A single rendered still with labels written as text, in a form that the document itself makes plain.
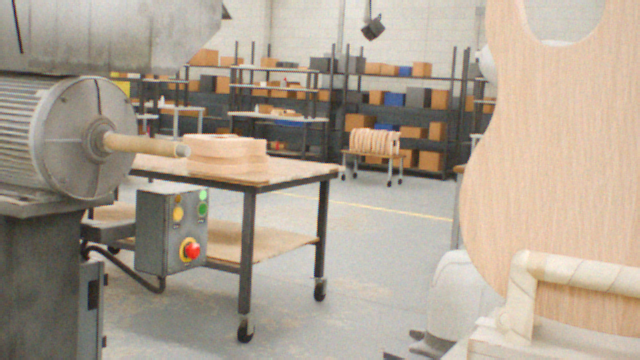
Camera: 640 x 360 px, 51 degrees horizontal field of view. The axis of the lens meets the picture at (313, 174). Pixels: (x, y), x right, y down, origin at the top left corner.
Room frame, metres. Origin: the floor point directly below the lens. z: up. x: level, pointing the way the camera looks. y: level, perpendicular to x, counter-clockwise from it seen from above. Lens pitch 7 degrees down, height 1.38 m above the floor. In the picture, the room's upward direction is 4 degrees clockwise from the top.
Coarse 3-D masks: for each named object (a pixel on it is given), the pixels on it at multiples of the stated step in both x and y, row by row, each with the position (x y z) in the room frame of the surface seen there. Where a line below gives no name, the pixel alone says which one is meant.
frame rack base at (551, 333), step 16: (544, 320) 0.83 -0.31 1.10; (480, 336) 0.76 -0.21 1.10; (496, 336) 0.76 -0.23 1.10; (544, 336) 0.77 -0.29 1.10; (560, 336) 0.78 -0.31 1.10; (576, 336) 0.78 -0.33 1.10; (592, 336) 0.79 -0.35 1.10; (608, 336) 0.79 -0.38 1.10; (624, 336) 0.79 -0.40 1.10; (480, 352) 0.75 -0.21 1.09; (496, 352) 0.74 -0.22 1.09; (512, 352) 0.73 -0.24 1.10; (528, 352) 0.72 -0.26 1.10; (544, 352) 0.72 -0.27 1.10; (560, 352) 0.73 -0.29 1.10; (576, 352) 0.73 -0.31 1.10; (592, 352) 0.73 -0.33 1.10; (608, 352) 0.74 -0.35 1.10; (624, 352) 0.74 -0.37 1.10
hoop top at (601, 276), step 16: (512, 256) 0.75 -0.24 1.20; (528, 256) 0.74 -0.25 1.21; (544, 256) 0.74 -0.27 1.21; (560, 256) 0.73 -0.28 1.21; (528, 272) 0.74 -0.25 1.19; (544, 272) 0.73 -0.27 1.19; (560, 272) 0.72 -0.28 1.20; (576, 272) 0.71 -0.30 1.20; (592, 272) 0.71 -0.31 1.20; (608, 272) 0.70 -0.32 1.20; (624, 272) 0.70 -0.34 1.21; (592, 288) 0.71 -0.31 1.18; (608, 288) 0.70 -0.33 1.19; (624, 288) 0.69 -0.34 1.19
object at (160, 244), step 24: (144, 192) 1.54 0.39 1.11; (168, 192) 1.53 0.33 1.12; (192, 192) 1.58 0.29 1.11; (144, 216) 1.54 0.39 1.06; (168, 216) 1.51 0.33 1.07; (192, 216) 1.58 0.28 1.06; (144, 240) 1.53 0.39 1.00; (168, 240) 1.51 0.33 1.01; (192, 240) 1.58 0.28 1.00; (120, 264) 1.57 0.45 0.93; (144, 264) 1.53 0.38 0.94; (168, 264) 1.51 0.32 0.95; (192, 264) 1.59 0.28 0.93
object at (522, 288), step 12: (516, 276) 0.74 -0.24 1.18; (528, 276) 0.74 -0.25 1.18; (516, 288) 0.74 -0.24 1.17; (528, 288) 0.74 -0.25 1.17; (516, 300) 0.74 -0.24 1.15; (528, 300) 0.74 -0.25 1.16; (516, 312) 0.74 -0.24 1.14; (528, 312) 0.74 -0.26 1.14; (516, 324) 0.74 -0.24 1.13; (528, 324) 0.74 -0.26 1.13; (504, 336) 0.75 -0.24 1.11; (516, 336) 0.74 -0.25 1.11; (528, 336) 0.74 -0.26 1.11
